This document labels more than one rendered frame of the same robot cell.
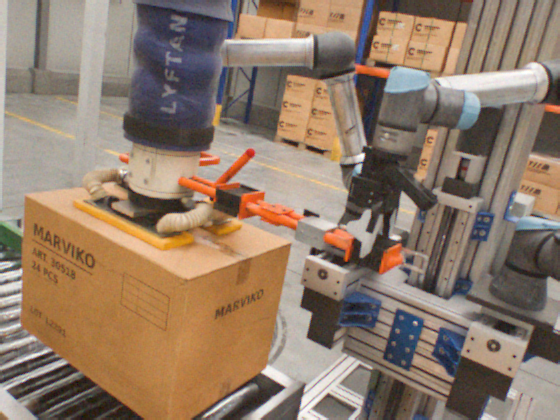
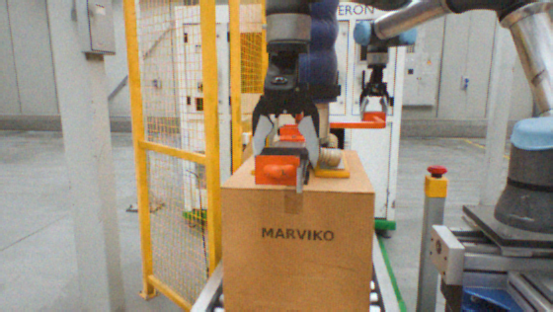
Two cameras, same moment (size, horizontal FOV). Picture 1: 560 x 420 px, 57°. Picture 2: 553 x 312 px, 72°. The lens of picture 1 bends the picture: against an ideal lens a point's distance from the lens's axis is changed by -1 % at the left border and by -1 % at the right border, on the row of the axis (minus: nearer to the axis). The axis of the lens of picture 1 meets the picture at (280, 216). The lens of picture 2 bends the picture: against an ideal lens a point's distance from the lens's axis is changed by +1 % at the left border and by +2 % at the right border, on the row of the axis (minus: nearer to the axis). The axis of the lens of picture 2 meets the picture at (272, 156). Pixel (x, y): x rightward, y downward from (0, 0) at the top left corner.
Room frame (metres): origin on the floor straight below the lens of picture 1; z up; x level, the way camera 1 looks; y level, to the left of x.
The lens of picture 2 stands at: (0.72, -0.78, 1.35)
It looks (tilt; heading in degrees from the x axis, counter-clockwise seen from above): 11 degrees down; 67
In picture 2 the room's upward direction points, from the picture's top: straight up
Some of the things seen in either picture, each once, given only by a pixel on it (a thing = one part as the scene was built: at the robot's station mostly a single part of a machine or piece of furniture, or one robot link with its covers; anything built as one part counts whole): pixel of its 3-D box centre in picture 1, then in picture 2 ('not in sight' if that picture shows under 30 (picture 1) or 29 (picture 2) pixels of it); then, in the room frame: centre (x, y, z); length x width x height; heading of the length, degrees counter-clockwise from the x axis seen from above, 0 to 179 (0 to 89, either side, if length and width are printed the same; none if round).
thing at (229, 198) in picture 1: (239, 200); (297, 136); (1.17, 0.10, 1.21); 0.10 x 0.08 x 0.06; 149
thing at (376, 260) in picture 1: (372, 252); (279, 165); (0.99, -0.19, 1.21); 0.08 x 0.07 x 0.05; 59
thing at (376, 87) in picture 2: not in sight; (375, 81); (1.67, 0.42, 1.35); 0.09 x 0.08 x 0.12; 59
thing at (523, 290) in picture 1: (521, 280); not in sight; (1.35, -0.68, 1.09); 0.15 x 0.15 x 0.10
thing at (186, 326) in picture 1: (151, 285); (301, 221); (1.30, 0.31, 0.88); 0.60 x 0.40 x 0.40; 59
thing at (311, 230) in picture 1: (316, 232); (289, 154); (1.06, -0.08, 1.20); 0.07 x 0.07 x 0.04; 59
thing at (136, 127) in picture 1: (170, 127); (303, 90); (1.30, 0.32, 1.32); 0.23 x 0.23 x 0.04
